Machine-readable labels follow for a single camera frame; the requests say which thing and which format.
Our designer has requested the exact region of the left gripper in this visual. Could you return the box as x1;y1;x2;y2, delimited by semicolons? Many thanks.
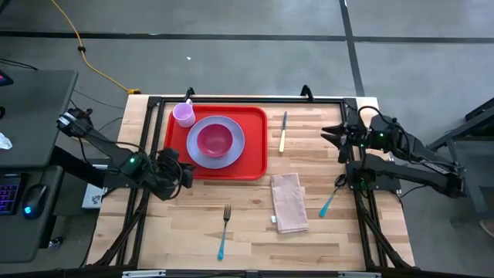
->
154;148;196;202

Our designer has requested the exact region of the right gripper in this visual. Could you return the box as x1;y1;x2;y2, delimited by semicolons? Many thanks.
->
320;115;371;150

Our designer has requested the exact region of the lavender plastic plate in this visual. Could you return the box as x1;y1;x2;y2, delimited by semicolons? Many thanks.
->
186;114;245;170

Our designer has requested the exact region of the dark pink plastic bowl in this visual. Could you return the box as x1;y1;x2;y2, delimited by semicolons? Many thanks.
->
196;123;235;158

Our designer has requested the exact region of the knife with cream handle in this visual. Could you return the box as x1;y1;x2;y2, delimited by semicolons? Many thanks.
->
278;110;289;154

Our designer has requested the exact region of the pink plastic mug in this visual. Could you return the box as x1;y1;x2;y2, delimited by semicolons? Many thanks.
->
172;98;197;129

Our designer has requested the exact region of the black fork teal handle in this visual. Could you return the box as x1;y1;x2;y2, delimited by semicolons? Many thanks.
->
217;204;232;262

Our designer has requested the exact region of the black spoon teal handle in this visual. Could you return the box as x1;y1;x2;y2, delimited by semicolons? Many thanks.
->
318;174;347;219

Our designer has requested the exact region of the beige cloth napkin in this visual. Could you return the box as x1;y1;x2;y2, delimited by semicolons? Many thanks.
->
269;172;310;235

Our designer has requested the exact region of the red plastic tray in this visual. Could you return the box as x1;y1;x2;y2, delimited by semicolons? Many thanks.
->
164;104;269;181

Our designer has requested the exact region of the white printed box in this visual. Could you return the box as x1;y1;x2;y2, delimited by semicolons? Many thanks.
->
81;182;108;210

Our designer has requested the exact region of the grey metal cart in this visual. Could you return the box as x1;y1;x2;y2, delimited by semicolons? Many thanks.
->
426;98;494;225

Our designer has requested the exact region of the black computer mouse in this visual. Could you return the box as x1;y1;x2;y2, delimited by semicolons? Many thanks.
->
22;184;49;221

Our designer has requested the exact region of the black office desk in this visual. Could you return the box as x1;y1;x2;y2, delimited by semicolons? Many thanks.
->
0;69;79;264

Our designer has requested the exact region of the backlit black keyboard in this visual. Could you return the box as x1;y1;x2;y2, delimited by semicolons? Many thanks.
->
0;175;22;217

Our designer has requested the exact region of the black aluminium table frame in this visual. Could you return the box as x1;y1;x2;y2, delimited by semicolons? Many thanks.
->
86;94;416;278

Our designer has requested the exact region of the silver metal bracket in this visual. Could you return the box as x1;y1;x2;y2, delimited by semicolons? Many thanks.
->
122;270;167;278
338;271;382;278

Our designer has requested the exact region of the yellow power cable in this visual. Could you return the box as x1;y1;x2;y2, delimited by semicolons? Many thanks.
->
49;0;142;96

